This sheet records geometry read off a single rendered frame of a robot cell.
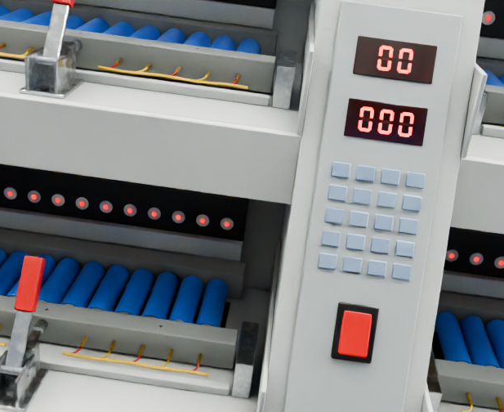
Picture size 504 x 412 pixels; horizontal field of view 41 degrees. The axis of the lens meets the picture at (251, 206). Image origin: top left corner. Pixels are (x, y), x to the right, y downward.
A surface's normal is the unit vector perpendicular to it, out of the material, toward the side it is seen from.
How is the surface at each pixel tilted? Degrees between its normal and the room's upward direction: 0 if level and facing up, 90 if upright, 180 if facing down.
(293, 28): 90
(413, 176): 90
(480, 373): 22
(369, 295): 90
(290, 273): 90
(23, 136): 112
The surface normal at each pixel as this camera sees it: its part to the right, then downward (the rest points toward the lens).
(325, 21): -0.04, 0.05
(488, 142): 0.11, -0.90
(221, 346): -0.08, 0.41
